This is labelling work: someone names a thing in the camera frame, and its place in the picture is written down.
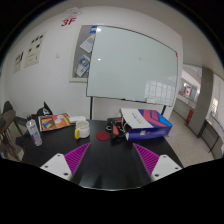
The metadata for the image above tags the grey pin board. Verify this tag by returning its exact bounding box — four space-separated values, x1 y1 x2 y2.
69 25 97 82

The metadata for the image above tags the white mug yellow handle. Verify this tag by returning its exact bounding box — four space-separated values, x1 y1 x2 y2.
74 120 90 139

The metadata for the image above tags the blue white red box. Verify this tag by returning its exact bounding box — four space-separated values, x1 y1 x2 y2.
121 108 172 140

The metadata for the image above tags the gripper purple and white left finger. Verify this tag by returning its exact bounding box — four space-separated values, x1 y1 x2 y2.
41 143 90 181

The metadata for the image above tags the black bag with skull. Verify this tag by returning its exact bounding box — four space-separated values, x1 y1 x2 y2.
36 103 52 116

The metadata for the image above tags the red round coaster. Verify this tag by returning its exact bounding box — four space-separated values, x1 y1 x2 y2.
96 131 110 141

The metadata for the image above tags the wooden chair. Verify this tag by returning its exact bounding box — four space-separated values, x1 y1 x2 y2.
0 101 23 161

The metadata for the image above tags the colourful book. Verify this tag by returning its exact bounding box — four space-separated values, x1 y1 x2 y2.
38 113 72 132

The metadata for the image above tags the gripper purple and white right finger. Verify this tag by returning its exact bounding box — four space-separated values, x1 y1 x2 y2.
133 143 181 181

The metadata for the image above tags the black red tool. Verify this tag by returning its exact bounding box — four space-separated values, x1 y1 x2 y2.
106 117 126 141

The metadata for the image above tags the large whiteboard on stand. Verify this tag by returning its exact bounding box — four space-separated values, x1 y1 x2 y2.
87 26 178 120

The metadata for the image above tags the white flat box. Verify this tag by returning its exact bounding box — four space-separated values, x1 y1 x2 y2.
69 116 86 123

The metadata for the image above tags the small white wall poster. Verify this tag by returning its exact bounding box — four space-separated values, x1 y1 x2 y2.
13 51 24 74

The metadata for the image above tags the clear plastic water bottle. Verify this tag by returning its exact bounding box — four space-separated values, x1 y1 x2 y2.
26 115 42 146

